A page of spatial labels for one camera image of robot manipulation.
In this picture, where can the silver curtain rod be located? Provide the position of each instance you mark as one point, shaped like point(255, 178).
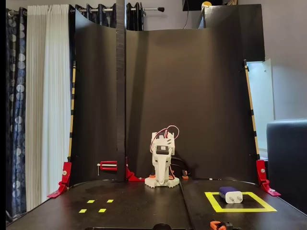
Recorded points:
point(151, 9)

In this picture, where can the white cabinet door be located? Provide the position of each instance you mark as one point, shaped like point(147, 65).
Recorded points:
point(261, 95)

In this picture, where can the white pleated curtain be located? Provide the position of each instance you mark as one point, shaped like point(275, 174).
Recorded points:
point(48, 95)

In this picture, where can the blue white charger block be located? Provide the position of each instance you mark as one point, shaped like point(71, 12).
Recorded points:
point(233, 198)

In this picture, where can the red hinged bracket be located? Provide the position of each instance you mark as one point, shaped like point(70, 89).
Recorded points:
point(261, 170)
point(66, 172)

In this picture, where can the yellow round object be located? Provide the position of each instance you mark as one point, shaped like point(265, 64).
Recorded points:
point(206, 4)

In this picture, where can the black corrugated backdrop board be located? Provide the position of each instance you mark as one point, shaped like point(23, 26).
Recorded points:
point(192, 95)

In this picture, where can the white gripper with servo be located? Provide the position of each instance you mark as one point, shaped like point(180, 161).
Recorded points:
point(162, 165)

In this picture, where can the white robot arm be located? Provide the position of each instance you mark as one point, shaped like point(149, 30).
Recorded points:
point(149, 182)

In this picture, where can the yellow tape square outline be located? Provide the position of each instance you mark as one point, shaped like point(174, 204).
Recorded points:
point(239, 210)

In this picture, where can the dark blue patterned curtain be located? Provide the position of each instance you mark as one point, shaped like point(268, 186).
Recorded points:
point(15, 95)
point(134, 19)

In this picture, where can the red screw clamp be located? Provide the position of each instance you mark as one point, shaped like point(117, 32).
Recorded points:
point(109, 165)

